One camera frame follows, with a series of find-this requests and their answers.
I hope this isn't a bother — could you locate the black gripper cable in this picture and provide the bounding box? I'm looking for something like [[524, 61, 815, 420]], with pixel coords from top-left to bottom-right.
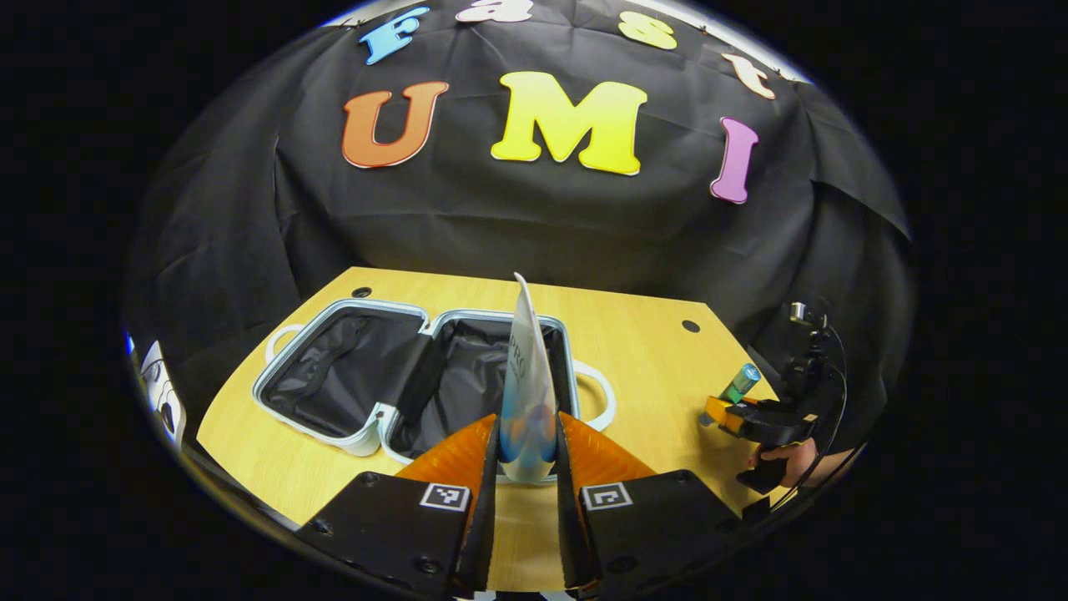
[[780, 321, 850, 495]]

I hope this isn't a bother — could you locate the black backdrop cloth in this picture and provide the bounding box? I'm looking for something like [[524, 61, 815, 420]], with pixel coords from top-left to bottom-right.
[[125, 0, 914, 456]]

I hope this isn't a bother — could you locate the white printed board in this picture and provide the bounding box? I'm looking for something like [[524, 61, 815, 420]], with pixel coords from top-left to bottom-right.
[[138, 341, 189, 448]]

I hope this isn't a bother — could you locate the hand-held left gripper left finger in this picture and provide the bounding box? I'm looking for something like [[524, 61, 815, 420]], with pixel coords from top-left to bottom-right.
[[296, 413, 501, 598]]

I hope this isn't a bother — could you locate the green capped tube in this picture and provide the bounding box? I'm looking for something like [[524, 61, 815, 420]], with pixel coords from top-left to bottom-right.
[[718, 363, 763, 407]]

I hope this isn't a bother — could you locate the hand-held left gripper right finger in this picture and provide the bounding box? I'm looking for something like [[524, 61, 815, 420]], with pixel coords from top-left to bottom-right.
[[557, 412, 756, 591]]

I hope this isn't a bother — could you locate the light blue suitcase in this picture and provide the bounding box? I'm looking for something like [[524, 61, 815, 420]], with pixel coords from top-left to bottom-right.
[[252, 298, 617, 487]]

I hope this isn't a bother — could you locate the white and blue tube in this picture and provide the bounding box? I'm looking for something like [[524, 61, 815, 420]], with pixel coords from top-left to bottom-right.
[[499, 272, 558, 484]]

